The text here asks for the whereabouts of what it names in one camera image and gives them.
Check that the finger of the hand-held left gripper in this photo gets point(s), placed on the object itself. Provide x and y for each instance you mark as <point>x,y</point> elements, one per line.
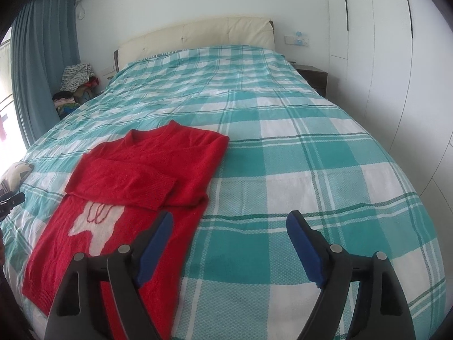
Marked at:
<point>12,201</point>

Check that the red knit sweater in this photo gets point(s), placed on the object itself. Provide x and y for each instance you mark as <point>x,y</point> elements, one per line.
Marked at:
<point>148,166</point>

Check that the cream padded headboard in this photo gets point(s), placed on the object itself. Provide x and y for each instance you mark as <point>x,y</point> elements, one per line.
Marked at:
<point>198,33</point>

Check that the blue curtain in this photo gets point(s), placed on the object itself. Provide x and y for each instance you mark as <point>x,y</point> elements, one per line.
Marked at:
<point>42,60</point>

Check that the white wardrobe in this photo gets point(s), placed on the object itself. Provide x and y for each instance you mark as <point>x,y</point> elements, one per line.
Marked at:
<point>389,60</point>

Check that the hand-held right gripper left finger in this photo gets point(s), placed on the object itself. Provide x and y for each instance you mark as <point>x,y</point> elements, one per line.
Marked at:
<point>154,248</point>

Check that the dark wooden nightstand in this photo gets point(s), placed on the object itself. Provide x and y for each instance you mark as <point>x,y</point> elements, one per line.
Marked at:
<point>313,78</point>

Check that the white wall socket panel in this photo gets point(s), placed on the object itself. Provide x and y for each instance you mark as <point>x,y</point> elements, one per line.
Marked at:
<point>296,39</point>

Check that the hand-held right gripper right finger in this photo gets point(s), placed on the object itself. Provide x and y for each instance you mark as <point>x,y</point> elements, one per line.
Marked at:
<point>306,251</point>

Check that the cream patterned cushion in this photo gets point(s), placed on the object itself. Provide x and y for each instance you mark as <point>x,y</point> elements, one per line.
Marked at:
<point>16,173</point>

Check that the teal plaid bed sheet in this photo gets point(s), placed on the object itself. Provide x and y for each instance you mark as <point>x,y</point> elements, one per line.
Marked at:
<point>300,148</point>

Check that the pile of mixed clothes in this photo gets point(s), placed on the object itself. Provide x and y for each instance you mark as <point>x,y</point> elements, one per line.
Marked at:
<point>76,81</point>

